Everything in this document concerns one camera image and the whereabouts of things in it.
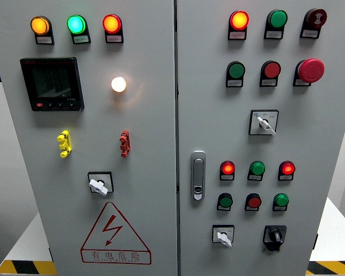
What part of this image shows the large red push button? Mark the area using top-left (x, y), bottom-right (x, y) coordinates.
top-left (260, 60), bottom-right (282, 79)

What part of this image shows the large green push button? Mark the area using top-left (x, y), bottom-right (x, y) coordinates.
top-left (227, 60), bottom-right (246, 80)

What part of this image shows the pale grey cabinet door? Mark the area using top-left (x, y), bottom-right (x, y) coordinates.
top-left (176, 0), bottom-right (345, 276)
top-left (0, 0), bottom-right (179, 276)

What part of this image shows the black yellow striped tape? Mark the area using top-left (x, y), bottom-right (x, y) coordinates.
top-left (305, 260), bottom-right (345, 275)
top-left (0, 260), bottom-right (58, 276)

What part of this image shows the dark red buzzer lamp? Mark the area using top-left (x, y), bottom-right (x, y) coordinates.
top-left (304, 8), bottom-right (328, 29)

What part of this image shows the silver door lock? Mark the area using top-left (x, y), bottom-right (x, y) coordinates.
top-left (190, 150), bottom-right (206, 201)

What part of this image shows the black display meter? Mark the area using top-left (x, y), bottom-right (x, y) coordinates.
top-left (20, 56), bottom-right (85, 112)

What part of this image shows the small red handle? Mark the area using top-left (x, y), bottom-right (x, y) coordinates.
top-left (119, 130), bottom-right (131, 158)

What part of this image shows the large red stop button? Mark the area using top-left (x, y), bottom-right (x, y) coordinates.
top-left (295, 58), bottom-right (325, 84)

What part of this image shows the lit red round lamp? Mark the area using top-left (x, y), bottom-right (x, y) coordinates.
top-left (102, 14), bottom-right (122, 35)
top-left (229, 10), bottom-right (250, 30)

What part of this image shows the large green round lamp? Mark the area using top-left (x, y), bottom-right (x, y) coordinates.
top-left (266, 9), bottom-right (288, 29)

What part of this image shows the yellow round lamp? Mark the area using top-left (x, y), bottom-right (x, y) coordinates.
top-left (30, 16), bottom-right (52, 36)

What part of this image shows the red warning triangle sign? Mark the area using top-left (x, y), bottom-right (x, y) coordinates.
top-left (80, 201), bottom-right (152, 265)

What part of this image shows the black knob turn switch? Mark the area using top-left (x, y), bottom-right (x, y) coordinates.
top-left (262, 225), bottom-right (288, 252)

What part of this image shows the small lit red lamp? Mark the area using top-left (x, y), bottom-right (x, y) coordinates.
top-left (220, 160), bottom-right (236, 175)
top-left (278, 160), bottom-right (296, 176)

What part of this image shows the long white-handled turn switch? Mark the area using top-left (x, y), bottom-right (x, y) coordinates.
top-left (248, 109), bottom-right (279, 136)

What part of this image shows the small green push button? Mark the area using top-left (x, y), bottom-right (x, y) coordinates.
top-left (217, 193), bottom-right (233, 209)

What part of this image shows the white round lamp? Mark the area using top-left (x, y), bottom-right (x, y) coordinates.
top-left (110, 76), bottom-right (128, 93)

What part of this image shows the small green lamp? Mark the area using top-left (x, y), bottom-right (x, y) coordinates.
top-left (273, 193), bottom-right (290, 208)
top-left (249, 160), bottom-right (266, 176)

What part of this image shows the small yellow handle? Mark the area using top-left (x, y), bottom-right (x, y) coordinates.
top-left (56, 130), bottom-right (72, 159)

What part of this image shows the lit green round lamp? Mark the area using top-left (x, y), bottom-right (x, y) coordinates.
top-left (67, 14), bottom-right (87, 35)

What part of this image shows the small red push button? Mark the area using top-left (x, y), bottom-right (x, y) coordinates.
top-left (245, 193), bottom-right (262, 209)

